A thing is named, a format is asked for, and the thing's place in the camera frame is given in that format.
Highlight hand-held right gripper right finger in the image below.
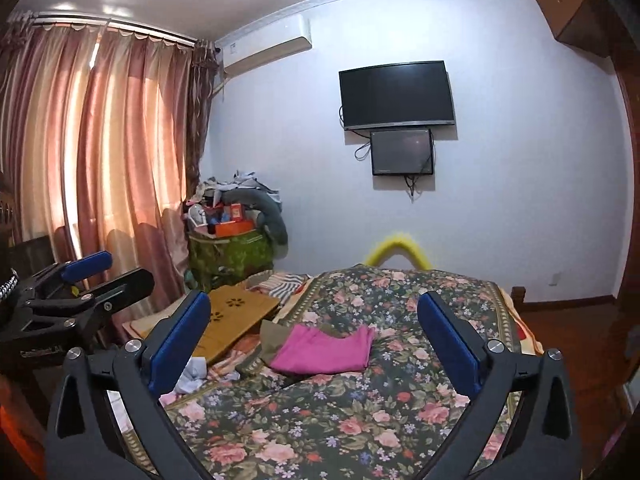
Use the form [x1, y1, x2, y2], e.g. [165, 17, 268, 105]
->
[416, 291, 586, 480]

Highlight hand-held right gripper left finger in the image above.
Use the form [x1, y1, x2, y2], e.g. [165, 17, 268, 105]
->
[44, 290, 213, 480]

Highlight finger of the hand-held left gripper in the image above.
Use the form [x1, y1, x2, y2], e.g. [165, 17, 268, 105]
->
[25, 268, 156, 350]
[30, 251, 113, 298]

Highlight pink pants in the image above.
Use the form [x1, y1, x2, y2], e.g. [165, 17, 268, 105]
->
[270, 324, 377, 375]

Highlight person's left forearm orange sleeve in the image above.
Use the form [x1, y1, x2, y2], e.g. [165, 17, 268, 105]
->
[0, 377, 48, 480]

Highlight white crumpled cloth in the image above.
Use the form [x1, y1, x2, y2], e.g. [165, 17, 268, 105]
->
[175, 357, 208, 393]

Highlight wooden lap table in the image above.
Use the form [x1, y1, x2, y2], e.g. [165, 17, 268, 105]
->
[145, 285, 281, 363]

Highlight cream printed fleece blanket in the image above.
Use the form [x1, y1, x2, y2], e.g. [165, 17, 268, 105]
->
[492, 282, 546, 356]

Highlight olive cloth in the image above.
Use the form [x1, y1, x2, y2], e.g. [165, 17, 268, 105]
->
[235, 320, 301, 376]

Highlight green storage bag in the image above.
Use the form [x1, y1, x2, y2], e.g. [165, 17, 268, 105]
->
[187, 230, 275, 293]

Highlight pink curtain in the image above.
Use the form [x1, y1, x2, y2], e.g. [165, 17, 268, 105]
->
[0, 12, 221, 346]

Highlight striped cloth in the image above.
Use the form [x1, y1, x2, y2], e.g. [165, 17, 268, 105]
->
[247, 272, 308, 306]

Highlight yellow foam tube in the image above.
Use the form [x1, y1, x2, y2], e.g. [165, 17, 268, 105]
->
[365, 232, 433, 271]

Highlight orange box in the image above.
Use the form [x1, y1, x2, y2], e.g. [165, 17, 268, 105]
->
[215, 219, 258, 239]

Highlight pile of clothes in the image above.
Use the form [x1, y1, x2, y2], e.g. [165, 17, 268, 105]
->
[197, 172, 281, 202]

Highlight floral bedspread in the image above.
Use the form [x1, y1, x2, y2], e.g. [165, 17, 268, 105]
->
[160, 266, 526, 480]

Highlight grey plush pillow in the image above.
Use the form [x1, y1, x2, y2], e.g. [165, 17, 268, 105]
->
[220, 187, 290, 261]

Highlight white air conditioner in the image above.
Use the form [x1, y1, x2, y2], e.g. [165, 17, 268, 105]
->
[215, 14, 313, 73]

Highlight small black wall monitor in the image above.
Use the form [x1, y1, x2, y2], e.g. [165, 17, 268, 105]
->
[370, 129, 435, 177]

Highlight white curtain rail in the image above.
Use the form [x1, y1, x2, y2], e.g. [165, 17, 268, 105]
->
[32, 9, 197, 47]

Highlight large black wall television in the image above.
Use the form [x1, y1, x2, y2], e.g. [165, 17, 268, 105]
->
[339, 61, 457, 132]

